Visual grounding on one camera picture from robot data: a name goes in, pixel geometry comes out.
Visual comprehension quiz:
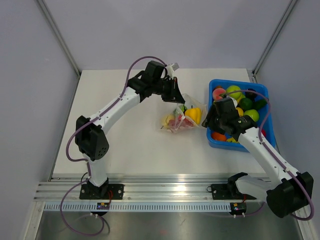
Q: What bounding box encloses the clear zip top bag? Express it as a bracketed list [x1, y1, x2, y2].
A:
[159, 93, 207, 134]

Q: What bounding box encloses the pink peach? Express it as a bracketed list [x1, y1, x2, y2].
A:
[212, 86, 226, 101]

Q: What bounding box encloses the yellow lemon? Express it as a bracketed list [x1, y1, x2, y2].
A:
[236, 107, 244, 117]

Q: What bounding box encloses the right small circuit board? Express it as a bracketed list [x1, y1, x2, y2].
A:
[230, 202, 247, 215]

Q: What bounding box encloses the dark purple mangosteen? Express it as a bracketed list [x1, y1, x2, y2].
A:
[245, 88, 258, 101]

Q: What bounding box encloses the orange persimmon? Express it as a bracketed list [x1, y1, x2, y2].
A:
[210, 132, 227, 142]

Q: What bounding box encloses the green apple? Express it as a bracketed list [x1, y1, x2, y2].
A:
[226, 85, 242, 100]

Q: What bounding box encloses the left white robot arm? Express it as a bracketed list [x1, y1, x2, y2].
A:
[75, 60, 185, 199]

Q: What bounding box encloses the yellow bell pepper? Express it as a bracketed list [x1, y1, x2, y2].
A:
[184, 107, 202, 125]

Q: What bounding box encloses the light green lime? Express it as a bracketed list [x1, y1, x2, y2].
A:
[244, 109, 260, 122]

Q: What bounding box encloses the aluminium rail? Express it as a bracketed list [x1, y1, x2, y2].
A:
[33, 174, 306, 203]

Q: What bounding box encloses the blue plastic bin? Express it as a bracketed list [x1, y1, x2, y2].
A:
[206, 79, 276, 153]

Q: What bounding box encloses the white slotted cable duct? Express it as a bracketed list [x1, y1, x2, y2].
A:
[44, 201, 231, 213]

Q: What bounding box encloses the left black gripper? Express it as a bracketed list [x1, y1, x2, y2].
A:
[151, 76, 185, 104]

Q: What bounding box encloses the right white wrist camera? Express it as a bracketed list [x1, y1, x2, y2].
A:
[230, 97, 238, 107]

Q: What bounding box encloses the red apple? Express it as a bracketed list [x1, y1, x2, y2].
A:
[179, 118, 194, 128]

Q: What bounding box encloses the pale yellow pear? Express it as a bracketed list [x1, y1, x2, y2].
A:
[161, 114, 176, 129]

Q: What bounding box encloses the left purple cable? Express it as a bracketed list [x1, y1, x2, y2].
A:
[59, 55, 167, 237]

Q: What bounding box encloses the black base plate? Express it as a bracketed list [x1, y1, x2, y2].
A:
[79, 184, 124, 200]
[206, 183, 256, 201]

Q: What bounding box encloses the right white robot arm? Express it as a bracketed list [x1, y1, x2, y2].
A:
[202, 97, 315, 221]

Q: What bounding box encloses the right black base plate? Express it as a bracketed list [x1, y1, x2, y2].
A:
[206, 183, 256, 201]

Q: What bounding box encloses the right aluminium frame post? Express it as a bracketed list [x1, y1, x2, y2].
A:
[252, 0, 299, 78]

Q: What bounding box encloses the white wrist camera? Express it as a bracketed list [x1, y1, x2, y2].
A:
[165, 62, 180, 79]
[230, 97, 238, 107]

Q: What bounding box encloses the dark green avocado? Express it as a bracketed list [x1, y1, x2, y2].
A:
[238, 97, 253, 111]

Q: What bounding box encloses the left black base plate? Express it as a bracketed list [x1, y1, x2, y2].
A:
[79, 184, 124, 200]

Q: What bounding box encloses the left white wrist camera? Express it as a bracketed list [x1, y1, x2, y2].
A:
[165, 62, 180, 79]

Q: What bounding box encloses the left small circuit board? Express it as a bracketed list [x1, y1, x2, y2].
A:
[96, 202, 110, 211]

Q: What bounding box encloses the small circuit board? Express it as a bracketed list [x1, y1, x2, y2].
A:
[96, 202, 110, 211]
[230, 202, 247, 215]

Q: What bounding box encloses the aluminium frame post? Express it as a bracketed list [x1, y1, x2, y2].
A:
[252, 0, 299, 78]
[34, 0, 82, 80]

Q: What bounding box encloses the green cucumber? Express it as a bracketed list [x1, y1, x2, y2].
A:
[252, 99, 267, 111]

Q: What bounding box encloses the left aluminium frame post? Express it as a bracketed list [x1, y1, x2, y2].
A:
[34, 0, 82, 80]

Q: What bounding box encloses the yellow banana bunch front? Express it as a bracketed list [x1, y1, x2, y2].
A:
[226, 137, 239, 144]

